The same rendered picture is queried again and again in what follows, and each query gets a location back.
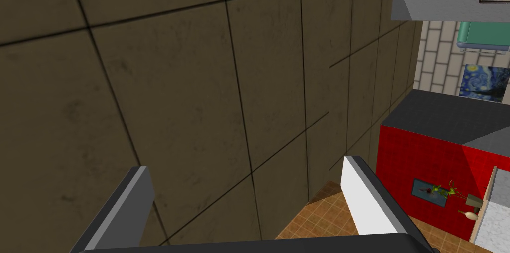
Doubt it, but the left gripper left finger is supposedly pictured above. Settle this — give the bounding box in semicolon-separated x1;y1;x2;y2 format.
70;165;156;252

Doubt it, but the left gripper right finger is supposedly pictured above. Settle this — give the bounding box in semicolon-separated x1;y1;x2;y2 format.
340;155;420;237

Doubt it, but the green plant in brown pot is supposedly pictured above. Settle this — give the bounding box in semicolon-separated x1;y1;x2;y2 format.
433;180;484;208

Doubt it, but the white marble counter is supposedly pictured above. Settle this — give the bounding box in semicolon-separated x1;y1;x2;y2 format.
469;166;510;253

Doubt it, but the blue swirl night painting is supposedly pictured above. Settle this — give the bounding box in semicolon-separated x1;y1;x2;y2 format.
458;63;510;104

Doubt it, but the teal cabinet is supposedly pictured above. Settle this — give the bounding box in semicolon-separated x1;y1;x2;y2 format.
456;21;510;53

